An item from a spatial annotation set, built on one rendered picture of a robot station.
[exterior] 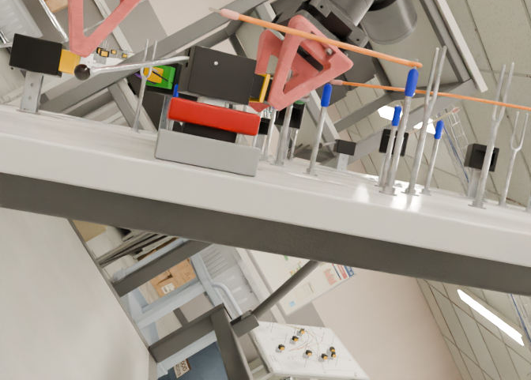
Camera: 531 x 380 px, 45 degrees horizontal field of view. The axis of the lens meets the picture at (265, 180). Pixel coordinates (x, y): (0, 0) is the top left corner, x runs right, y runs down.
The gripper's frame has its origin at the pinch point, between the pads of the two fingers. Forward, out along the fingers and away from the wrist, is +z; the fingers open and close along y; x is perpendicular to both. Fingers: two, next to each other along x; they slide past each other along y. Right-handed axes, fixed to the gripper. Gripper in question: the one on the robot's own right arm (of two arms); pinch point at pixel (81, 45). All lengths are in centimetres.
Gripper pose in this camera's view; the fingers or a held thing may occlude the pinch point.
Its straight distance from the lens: 55.7
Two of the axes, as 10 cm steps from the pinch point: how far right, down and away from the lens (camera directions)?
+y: -3.4, -1.1, 9.3
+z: -3.5, 9.4, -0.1
